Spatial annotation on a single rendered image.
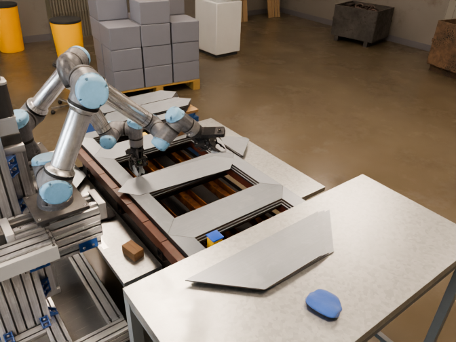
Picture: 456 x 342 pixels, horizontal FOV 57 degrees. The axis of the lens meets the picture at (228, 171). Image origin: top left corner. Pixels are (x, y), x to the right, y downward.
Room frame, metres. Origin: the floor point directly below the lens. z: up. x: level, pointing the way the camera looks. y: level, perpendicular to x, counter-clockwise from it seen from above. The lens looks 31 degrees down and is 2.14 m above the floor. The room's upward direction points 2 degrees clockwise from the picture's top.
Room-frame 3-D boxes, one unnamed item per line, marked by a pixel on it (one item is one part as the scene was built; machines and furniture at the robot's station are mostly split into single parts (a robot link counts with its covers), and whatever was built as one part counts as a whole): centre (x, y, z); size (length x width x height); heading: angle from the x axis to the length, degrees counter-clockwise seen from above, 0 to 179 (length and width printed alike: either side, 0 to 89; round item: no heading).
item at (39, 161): (1.49, 0.75, 1.20); 0.13 x 0.12 x 0.14; 30
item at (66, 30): (6.49, 2.52, 0.36); 0.46 x 0.46 x 0.73
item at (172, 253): (1.85, 0.57, 0.80); 1.62 x 0.04 x 0.06; 38
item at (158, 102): (3.05, 0.69, 0.82); 0.80 x 0.40 x 0.06; 128
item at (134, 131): (2.00, 0.50, 1.16); 0.09 x 0.08 x 0.11; 89
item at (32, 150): (1.88, 1.06, 1.09); 0.15 x 0.15 x 0.10
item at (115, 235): (1.93, 0.78, 0.67); 1.30 x 0.20 x 0.03; 38
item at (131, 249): (1.56, 0.46, 0.70); 0.10 x 0.06 x 0.05; 50
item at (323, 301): (0.96, -0.33, 1.07); 0.12 x 0.10 x 0.03; 55
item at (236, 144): (2.64, -0.03, 0.77); 0.45 x 0.20 x 0.04; 38
